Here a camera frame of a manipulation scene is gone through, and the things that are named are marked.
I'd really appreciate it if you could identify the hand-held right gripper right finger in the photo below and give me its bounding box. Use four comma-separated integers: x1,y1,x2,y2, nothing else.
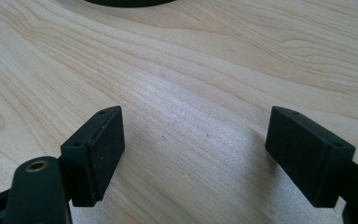
264,105,357,209

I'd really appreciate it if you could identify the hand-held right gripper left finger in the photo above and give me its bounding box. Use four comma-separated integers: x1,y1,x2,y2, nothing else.
60,105,126,208

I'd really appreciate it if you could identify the black round object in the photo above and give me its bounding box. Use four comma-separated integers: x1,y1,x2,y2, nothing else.
83,0,177,8

